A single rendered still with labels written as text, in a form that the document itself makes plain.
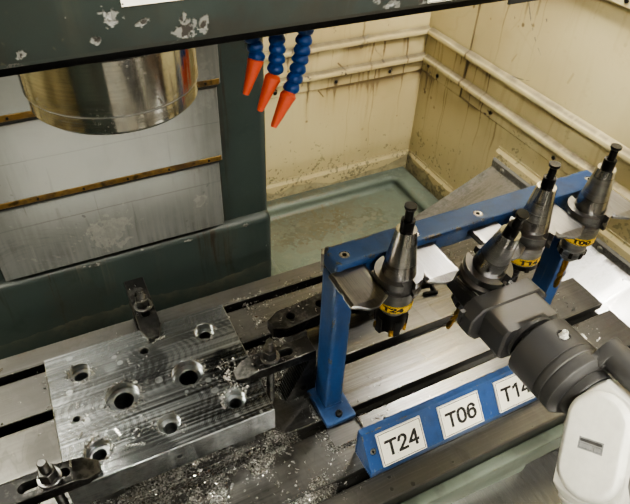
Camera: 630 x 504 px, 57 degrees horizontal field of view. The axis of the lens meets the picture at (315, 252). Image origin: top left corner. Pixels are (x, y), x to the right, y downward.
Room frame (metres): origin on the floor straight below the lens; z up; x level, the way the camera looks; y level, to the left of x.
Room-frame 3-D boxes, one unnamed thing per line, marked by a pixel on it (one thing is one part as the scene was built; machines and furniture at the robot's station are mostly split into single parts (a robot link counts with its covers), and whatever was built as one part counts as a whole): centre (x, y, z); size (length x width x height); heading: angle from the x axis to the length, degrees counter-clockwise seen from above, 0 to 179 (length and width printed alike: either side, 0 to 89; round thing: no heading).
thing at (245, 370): (0.56, 0.05, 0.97); 0.13 x 0.03 x 0.15; 118
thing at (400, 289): (0.54, -0.11, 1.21); 0.06 x 0.06 x 0.03
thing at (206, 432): (0.51, 0.23, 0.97); 0.29 x 0.23 x 0.05; 118
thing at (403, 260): (0.54, -0.11, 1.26); 0.04 x 0.04 x 0.07
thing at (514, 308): (0.48, -0.27, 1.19); 0.13 x 0.12 x 0.10; 118
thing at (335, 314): (0.56, -0.03, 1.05); 0.10 x 0.05 x 0.30; 28
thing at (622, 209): (0.72, -0.45, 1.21); 0.07 x 0.05 x 0.01; 28
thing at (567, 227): (0.67, -0.35, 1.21); 0.07 x 0.05 x 0.01; 28
